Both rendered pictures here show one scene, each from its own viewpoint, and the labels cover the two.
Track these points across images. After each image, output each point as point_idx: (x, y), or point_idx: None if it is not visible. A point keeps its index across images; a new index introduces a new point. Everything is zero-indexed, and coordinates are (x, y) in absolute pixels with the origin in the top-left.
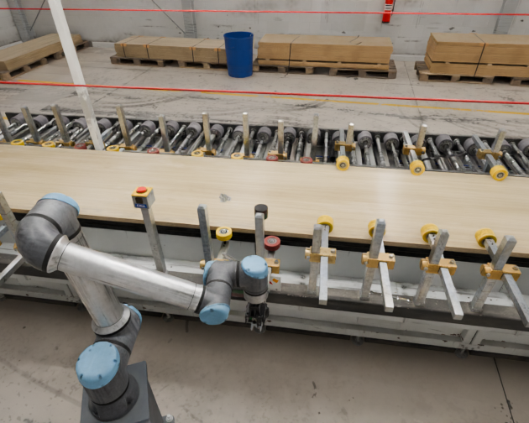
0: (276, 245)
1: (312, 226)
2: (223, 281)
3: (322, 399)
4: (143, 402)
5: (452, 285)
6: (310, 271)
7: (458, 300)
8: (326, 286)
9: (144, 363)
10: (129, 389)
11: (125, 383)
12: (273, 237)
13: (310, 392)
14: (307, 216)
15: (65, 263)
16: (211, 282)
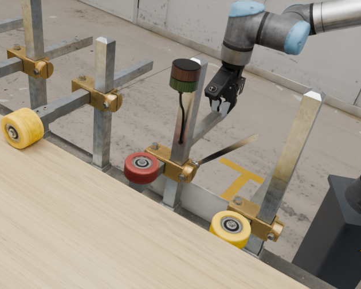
0: (140, 152)
1: (32, 158)
2: (287, 12)
3: None
4: (338, 186)
5: (1, 20)
6: (110, 126)
7: (19, 15)
8: (133, 64)
9: (345, 219)
10: (357, 179)
11: None
12: (134, 167)
13: None
14: (14, 182)
15: None
16: (302, 15)
